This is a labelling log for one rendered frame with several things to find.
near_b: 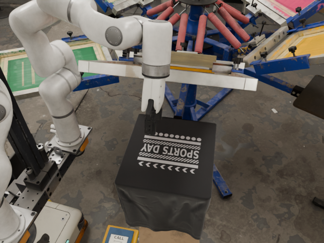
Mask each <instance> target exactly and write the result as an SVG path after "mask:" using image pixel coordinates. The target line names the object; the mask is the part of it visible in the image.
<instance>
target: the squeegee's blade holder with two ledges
mask: <svg viewBox="0 0 324 243"><path fill-rule="evenodd" d="M170 66H174V67H183V68H196V69H206V70H209V68H208V67H195V66H186V65H176V64H170Z"/></svg>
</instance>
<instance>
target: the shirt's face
mask: <svg viewBox="0 0 324 243"><path fill-rule="evenodd" d="M155 121H156V132H161V133H169V134H175V135H186V136H192V137H200V138H202V139H201V147H200V155H199V163H198V172H197V175H196V174H189V173H183V172H177V171H170V170H164V169H157V168H151V167H144V166H138V165H136V161H137V158H138V155H139V152H140V149H141V146H142V143H143V140H144V137H145V133H144V125H145V114H139V117H138V120H137V122H136V125H135V128H134V131H133V134H132V137H131V139H130V142H129V145H128V148H127V151H126V153H125V156H124V159H123V161H122V164H121V167H120V170H119V173H118V176H117V178H116V182H117V183H120V184H126V185H131V186H138V187H144V188H149V189H158V190H164V191H170V192H176V193H182V194H188V195H194V196H200V197H206V198H208V197H210V191H211V178H212V166H213V153H214V140H215V127H216V124H215V123H210V122H202V121H191V120H184V119H176V118H168V117H162V119H161V120H155Z"/></svg>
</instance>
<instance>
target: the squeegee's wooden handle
mask: <svg viewBox="0 0 324 243"><path fill-rule="evenodd" d="M216 57H217V56H216V55H206V54H192V53H183V52H172V51H171V64H176V65H186V66H195V67H205V68H209V70H212V67H213V62H216Z"/></svg>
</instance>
